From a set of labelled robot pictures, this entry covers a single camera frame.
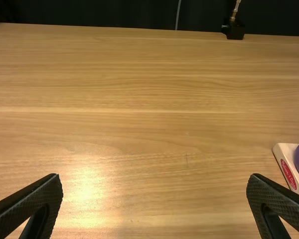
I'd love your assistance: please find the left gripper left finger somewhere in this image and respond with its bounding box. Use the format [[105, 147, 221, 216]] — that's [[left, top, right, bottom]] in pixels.
[[0, 173, 63, 239]]

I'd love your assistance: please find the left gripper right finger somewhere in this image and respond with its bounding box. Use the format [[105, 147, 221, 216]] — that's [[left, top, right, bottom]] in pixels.
[[246, 173, 299, 239]]

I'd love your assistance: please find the wooden peg base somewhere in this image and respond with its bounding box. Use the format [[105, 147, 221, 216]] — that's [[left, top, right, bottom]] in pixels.
[[272, 142, 299, 200]]

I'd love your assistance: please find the black clamp stand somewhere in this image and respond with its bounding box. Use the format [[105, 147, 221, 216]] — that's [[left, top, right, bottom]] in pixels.
[[220, 0, 246, 40]]

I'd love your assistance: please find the grey cable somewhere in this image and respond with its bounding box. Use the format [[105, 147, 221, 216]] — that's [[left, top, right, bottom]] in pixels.
[[175, 0, 183, 31]]

